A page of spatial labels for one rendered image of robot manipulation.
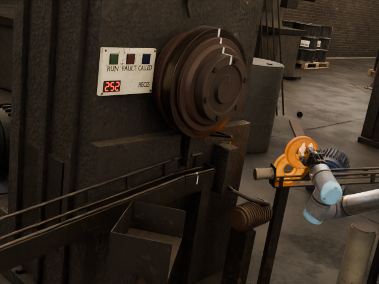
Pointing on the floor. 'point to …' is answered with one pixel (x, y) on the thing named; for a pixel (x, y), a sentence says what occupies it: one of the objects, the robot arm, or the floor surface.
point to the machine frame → (108, 123)
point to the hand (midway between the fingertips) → (302, 148)
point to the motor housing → (242, 239)
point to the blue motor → (335, 156)
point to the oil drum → (262, 102)
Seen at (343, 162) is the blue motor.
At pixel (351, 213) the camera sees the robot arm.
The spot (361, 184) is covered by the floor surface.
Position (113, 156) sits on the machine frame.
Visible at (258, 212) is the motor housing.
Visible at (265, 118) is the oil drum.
